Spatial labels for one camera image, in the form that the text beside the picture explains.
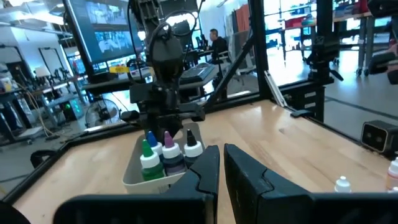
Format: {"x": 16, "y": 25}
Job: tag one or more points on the small white-capped dropper bottle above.
{"x": 342, "y": 186}

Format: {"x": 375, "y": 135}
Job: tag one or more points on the white office chair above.
{"x": 236, "y": 62}

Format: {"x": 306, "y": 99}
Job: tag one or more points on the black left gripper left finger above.
{"x": 140, "y": 211}

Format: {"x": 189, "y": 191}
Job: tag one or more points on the large green food coloring bottle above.
{"x": 152, "y": 171}

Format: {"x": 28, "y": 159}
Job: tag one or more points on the person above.
{"x": 217, "y": 45}

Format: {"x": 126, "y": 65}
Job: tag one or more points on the yellow tape tag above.
{"x": 119, "y": 69}

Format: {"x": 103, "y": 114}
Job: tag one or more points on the table-level camera box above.
{"x": 377, "y": 137}

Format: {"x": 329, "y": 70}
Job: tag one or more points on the grey plastic bin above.
{"x": 146, "y": 186}

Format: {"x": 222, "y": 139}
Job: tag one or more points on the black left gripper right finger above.
{"x": 295, "y": 211}

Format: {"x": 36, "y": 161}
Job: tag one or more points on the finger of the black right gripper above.
{"x": 157, "y": 130}
{"x": 174, "y": 129}

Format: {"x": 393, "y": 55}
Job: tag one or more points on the small orange food coloring bottle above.
{"x": 393, "y": 179}

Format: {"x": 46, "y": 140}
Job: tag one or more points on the large blue food coloring bottle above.
{"x": 151, "y": 138}

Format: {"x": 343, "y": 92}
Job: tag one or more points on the large wall screen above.
{"x": 105, "y": 31}

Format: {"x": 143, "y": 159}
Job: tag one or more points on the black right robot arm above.
{"x": 146, "y": 15}

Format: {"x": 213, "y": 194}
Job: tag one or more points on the large black food coloring bottle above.
{"x": 192, "y": 149}

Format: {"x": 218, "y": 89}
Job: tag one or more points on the large purple food coloring bottle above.
{"x": 172, "y": 165}

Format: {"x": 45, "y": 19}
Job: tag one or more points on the floor fan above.
{"x": 102, "y": 113}

